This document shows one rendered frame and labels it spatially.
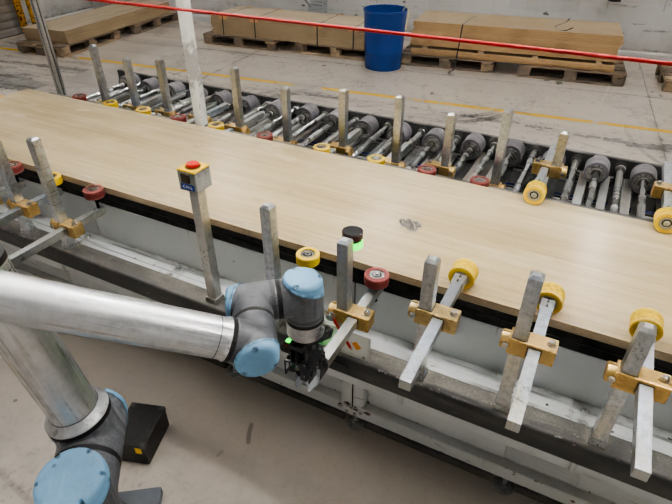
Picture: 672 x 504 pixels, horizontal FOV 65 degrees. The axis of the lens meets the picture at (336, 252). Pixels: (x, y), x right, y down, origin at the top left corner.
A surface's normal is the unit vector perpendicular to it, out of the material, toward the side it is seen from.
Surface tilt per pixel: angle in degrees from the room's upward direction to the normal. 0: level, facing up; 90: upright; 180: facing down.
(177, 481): 0
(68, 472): 5
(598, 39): 90
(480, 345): 90
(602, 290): 0
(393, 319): 90
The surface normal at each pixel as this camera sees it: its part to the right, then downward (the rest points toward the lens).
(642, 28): -0.37, 0.53
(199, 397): 0.00, -0.82
